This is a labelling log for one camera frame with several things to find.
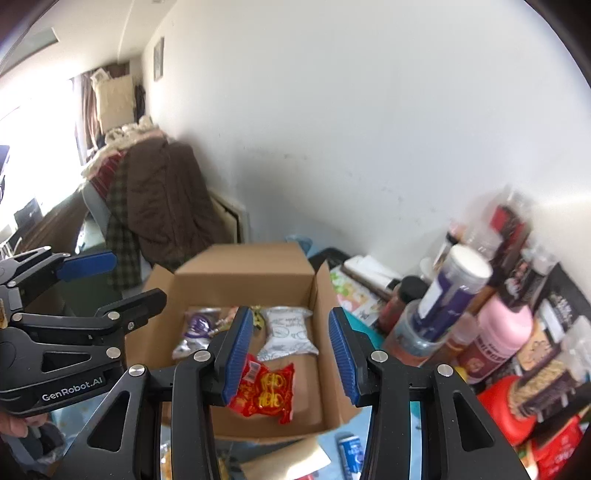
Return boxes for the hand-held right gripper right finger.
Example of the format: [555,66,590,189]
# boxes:
[328,307,520,480]

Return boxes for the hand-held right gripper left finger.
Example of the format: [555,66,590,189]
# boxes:
[69,305,254,480]

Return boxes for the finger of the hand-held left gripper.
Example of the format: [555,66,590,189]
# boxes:
[0,247,117,320]
[9,288,168,374]

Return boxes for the pink sausage packet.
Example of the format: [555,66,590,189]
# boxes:
[213,308,241,334]

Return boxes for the red gold-print snack packet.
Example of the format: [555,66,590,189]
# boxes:
[228,353,296,425]

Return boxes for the purple snack packet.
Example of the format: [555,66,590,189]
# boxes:
[172,308,222,361]

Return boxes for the white printed snack packet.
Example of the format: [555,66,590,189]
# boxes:
[256,306,320,363]

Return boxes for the person's left hand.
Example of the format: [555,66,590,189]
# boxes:
[0,412,49,439]

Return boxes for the dark green chair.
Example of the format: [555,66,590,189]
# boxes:
[55,240,155,319]

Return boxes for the brown wooden boards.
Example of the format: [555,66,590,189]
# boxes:
[28,185,93,259]

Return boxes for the green plaid cloth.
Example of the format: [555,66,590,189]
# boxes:
[104,161,144,291]

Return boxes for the grey chair backrest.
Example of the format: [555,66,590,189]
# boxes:
[83,185,112,232]

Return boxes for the clear jar orange powder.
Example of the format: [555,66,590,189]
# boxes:
[383,300,444,367]

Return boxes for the dark cap sauce bottle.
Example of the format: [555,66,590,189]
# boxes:
[381,276,428,333]

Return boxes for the stack of papers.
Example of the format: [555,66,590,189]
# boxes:
[329,249,404,326]

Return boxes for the blue floral tablecloth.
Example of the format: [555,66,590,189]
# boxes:
[46,318,430,480]

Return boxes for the blue white tube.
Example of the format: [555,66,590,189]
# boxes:
[337,434,365,480]

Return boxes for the brown jacket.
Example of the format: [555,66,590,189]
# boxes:
[124,136,232,273]

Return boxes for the small gold cardboard box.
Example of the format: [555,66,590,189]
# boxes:
[238,438,332,480]

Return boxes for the purple label clear jar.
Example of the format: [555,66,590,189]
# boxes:
[413,244,494,342]

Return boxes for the clear jar red-brown spice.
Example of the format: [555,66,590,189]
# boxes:
[442,314,480,370]

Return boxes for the heap of light clothes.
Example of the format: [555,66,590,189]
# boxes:
[81,115,162,178]

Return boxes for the brown curtain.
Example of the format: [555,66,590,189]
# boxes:
[69,71,100,153]

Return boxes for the pink bottle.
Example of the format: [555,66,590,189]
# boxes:
[457,295,534,384]

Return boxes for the cream cushion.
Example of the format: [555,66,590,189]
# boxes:
[92,74,134,132]

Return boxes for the red canister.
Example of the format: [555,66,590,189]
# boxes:
[478,375,546,446]

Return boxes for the dark label clear jar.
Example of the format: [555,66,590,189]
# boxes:
[505,249,555,310]

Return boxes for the tall jar red contents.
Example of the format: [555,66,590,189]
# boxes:
[466,185,536,296]

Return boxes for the black stand-up pouch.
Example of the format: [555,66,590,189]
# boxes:
[531,263,591,352]

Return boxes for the red packet white print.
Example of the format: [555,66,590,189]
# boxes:
[531,415,587,480]

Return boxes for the white framed wall panel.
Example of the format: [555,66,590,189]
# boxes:
[210,189,250,245]

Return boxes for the framed wall picture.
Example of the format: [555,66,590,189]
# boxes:
[152,37,165,81]

